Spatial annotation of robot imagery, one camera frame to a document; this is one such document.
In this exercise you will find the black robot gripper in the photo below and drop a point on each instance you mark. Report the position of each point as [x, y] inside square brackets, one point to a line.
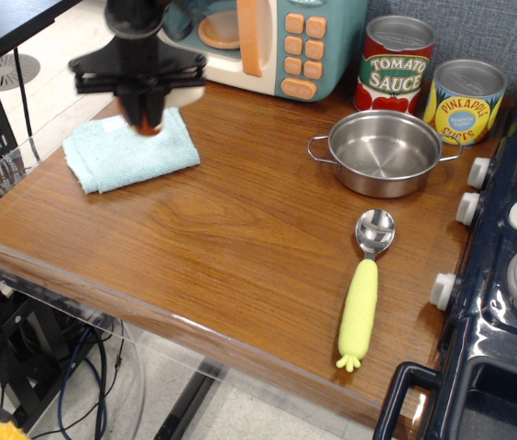
[128, 67]

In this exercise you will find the light blue folded towel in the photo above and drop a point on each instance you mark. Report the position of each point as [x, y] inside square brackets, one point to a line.
[107, 154]

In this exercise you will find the tomato sauce can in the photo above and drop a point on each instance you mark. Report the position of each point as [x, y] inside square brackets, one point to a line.
[395, 60]

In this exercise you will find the dark blue toy stove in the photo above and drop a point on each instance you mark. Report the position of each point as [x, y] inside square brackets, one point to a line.
[472, 394]

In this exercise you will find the white mushroom toy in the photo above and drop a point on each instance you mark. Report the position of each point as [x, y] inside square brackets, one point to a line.
[177, 98]

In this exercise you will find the small steel pot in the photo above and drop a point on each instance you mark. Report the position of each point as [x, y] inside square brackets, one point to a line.
[383, 153]

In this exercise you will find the black desk at left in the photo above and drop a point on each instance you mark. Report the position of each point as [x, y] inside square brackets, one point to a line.
[21, 20]

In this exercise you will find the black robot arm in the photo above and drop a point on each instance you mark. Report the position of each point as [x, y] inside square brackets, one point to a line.
[134, 20]

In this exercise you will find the spoon with yellow-green handle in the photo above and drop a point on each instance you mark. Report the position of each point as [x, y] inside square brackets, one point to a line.
[374, 232]

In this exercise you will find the pineapple slices can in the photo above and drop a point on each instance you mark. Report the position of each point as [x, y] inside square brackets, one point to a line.
[464, 100]

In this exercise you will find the toy microwave teal and cream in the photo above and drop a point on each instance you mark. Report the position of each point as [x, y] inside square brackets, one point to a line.
[297, 50]

